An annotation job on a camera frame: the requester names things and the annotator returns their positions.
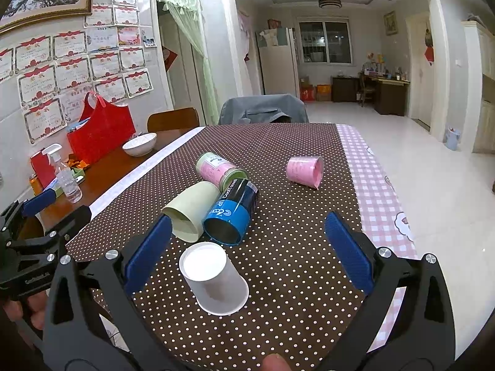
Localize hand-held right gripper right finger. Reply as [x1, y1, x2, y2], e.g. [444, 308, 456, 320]
[324, 212, 457, 358]

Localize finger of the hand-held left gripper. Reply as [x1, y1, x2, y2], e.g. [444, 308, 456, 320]
[0, 188, 57, 237]
[11, 205, 93, 254]

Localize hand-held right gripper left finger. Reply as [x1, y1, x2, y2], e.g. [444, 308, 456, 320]
[42, 213, 182, 371]

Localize pale green plastic cup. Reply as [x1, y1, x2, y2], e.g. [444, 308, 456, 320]
[160, 181, 221, 244]

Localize white paper cup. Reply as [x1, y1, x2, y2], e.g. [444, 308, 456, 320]
[179, 241, 250, 316]

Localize pink plastic cup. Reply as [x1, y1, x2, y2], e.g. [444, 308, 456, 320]
[286, 155, 325, 190]

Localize person's left hand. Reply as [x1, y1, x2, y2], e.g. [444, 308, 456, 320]
[3, 290, 49, 331]

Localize person's right hand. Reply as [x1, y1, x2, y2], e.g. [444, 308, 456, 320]
[260, 353, 289, 371]

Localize red cardboard box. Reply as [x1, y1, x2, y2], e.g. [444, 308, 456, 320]
[30, 150, 59, 191]

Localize clear spray bottle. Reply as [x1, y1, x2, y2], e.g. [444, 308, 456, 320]
[42, 143, 83, 204]

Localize orange snack packets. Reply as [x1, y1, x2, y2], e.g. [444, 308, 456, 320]
[67, 154, 92, 171]

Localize brown polka-dot tablecloth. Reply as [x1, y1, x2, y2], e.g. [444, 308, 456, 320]
[66, 122, 372, 371]

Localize pink checked tablecloth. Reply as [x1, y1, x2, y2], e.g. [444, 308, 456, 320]
[334, 124, 419, 354]

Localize blue and black tin can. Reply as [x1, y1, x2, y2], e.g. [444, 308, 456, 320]
[202, 178, 259, 247]

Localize red tote bag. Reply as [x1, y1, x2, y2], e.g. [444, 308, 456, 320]
[66, 92, 137, 165]

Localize white ceramic bowl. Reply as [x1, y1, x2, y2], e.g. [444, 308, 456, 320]
[122, 132, 158, 158]

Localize green and pink tin can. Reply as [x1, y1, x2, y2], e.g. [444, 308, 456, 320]
[195, 151, 248, 193]

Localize light blue waste bin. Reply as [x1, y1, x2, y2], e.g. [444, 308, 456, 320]
[444, 127, 462, 151]

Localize wooden desk chair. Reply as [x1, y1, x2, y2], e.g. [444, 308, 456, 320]
[357, 73, 378, 108]

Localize dark wooden desk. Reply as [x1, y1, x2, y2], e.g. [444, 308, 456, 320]
[331, 75, 411, 117]

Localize grey jacket on chair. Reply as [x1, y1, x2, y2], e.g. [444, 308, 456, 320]
[218, 93, 309, 125]

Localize white door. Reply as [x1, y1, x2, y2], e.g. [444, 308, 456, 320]
[405, 13, 433, 129]

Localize white refrigerator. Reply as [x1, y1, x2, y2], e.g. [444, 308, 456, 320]
[257, 27, 301, 96]

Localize green sheer curtain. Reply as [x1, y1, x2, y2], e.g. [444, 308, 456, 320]
[154, 0, 221, 126]

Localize barred window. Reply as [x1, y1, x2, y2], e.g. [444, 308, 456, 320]
[297, 16, 353, 66]

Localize white tall cabinet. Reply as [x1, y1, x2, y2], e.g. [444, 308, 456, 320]
[462, 20, 495, 156]

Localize red hanging door ornament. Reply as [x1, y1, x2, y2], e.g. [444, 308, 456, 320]
[424, 27, 435, 63]

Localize wall of award certificates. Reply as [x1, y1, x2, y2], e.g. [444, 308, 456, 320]
[0, 0, 155, 142]

